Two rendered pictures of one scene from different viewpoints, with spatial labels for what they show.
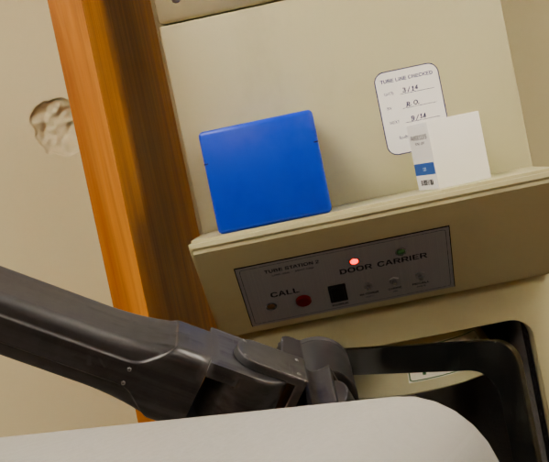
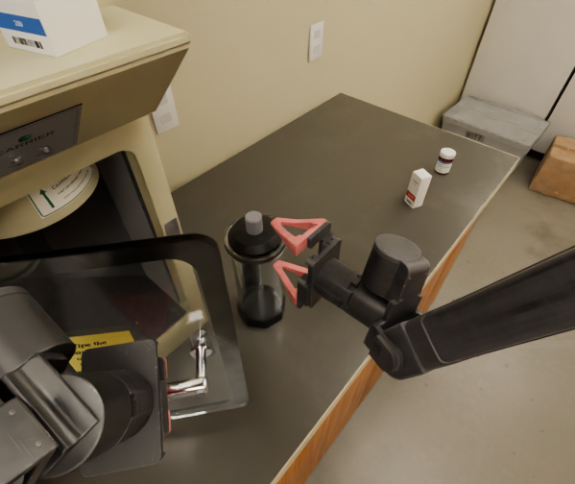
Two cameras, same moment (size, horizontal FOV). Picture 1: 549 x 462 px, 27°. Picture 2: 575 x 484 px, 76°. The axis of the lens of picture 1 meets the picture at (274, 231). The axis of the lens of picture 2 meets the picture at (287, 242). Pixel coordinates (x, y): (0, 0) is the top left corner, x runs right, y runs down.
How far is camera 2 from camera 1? 0.71 m
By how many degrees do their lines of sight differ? 63
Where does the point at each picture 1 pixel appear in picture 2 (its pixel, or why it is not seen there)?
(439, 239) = (69, 117)
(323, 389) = (56, 399)
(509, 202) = (144, 71)
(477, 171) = (93, 29)
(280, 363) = (0, 454)
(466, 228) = (97, 101)
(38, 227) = not seen: outside the picture
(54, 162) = not seen: outside the picture
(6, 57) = not seen: outside the picture
